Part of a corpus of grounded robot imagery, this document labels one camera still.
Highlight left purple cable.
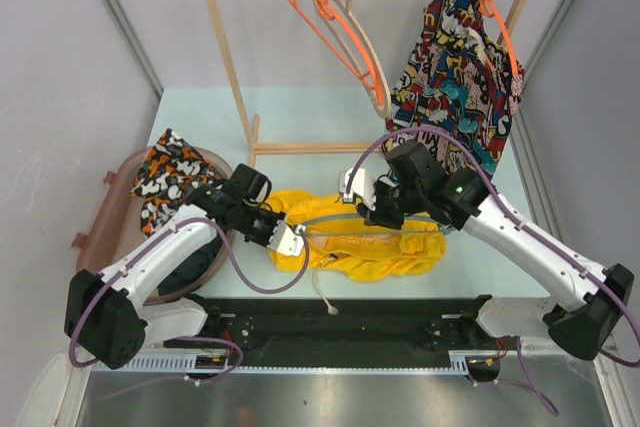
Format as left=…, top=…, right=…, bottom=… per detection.
left=67, top=216, right=309, bottom=401

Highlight camouflage orange shorts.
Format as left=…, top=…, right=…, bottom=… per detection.
left=130, top=128, right=229, bottom=237

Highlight mint green hanger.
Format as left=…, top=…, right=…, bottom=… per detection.
left=301, top=213, right=454, bottom=235

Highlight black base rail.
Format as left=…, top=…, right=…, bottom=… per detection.
left=194, top=295, right=516, bottom=366

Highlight comic print shorts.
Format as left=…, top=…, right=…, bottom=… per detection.
left=383, top=0, right=524, bottom=176

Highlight white cable duct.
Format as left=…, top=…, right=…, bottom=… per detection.
left=115, top=350, right=498, bottom=376

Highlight wooden clothes rack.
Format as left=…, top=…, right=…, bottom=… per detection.
left=192, top=0, right=550, bottom=194

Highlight dark navy garment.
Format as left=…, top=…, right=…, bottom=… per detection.
left=158, top=238, right=225, bottom=296

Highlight beige wooden hanger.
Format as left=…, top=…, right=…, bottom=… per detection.
left=315, top=0, right=391, bottom=119

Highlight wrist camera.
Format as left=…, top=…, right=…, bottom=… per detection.
left=338, top=168, right=376, bottom=211
left=267, top=221, right=306, bottom=257

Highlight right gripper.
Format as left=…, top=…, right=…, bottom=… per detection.
left=357, top=178, right=424, bottom=231

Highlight yellow shorts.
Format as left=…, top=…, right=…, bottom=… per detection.
left=268, top=190, right=447, bottom=282

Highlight orange hanger left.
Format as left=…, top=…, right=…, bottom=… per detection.
left=287, top=0, right=390, bottom=117

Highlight purple cable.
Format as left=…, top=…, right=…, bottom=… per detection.
left=344, top=127, right=640, bottom=418
left=67, top=216, right=309, bottom=401

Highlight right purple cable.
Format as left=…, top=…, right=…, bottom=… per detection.
left=344, top=127, right=640, bottom=418

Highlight orange hanger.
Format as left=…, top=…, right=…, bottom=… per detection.
left=287, top=0, right=390, bottom=117
left=479, top=0, right=519, bottom=75

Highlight orange hanger right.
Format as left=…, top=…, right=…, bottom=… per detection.
left=479, top=0, right=519, bottom=75

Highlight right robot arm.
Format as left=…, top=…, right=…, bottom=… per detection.
left=343, top=141, right=634, bottom=361

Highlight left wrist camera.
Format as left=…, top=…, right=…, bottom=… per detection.
left=267, top=221, right=306, bottom=257

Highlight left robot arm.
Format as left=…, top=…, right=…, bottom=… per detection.
left=64, top=164, right=305, bottom=369

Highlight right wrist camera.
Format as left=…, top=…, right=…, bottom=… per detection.
left=338, top=168, right=376, bottom=211

